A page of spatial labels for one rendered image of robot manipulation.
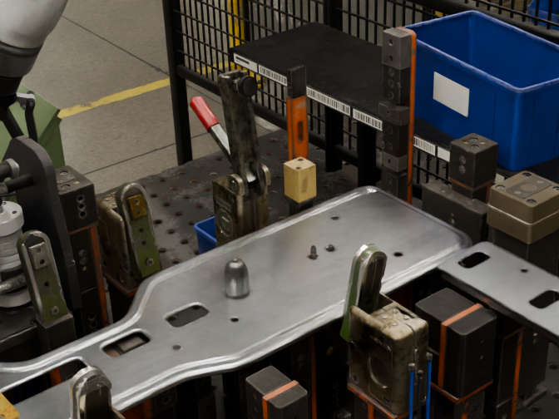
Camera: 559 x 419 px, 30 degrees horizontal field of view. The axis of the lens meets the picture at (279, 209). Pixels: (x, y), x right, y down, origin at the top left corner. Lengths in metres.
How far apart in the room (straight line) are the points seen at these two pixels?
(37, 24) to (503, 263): 0.69
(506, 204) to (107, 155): 2.71
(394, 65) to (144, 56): 3.36
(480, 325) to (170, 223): 0.93
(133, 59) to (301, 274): 3.58
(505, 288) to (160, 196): 1.02
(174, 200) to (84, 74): 2.63
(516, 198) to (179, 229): 0.84
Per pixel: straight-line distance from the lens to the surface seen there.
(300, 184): 1.49
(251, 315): 1.29
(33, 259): 1.31
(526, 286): 1.36
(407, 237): 1.44
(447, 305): 1.34
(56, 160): 1.78
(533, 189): 1.45
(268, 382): 1.20
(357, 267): 1.19
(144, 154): 3.97
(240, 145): 1.43
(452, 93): 1.62
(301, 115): 1.50
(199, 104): 1.51
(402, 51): 1.58
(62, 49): 5.09
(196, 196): 2.18
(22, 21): 1.44
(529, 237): 1.44
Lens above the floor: 1.75
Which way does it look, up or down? 30 degrees down
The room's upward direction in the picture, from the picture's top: 2 degrees counter-clockwise
